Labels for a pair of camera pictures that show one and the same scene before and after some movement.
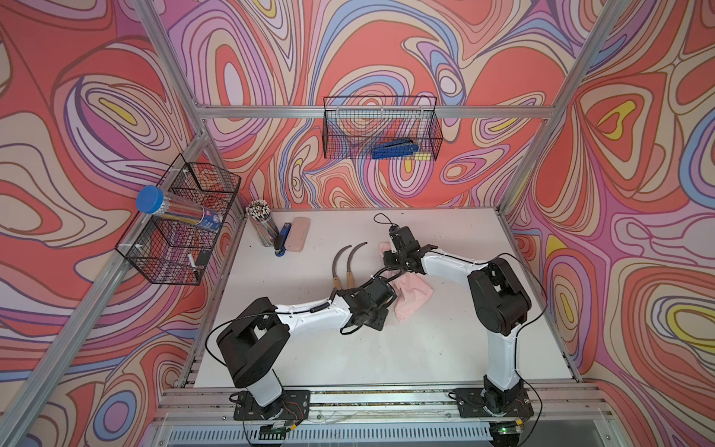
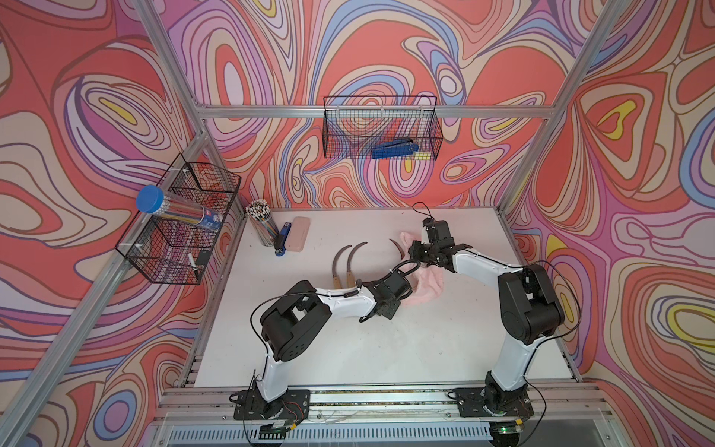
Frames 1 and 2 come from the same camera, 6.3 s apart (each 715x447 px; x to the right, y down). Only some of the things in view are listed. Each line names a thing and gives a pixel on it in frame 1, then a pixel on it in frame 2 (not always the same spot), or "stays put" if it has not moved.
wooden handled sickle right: (349, 277) stays put
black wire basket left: (165, 246) stays put
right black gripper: (387, 257) → (415, 246)
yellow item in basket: (422, 156) stays put
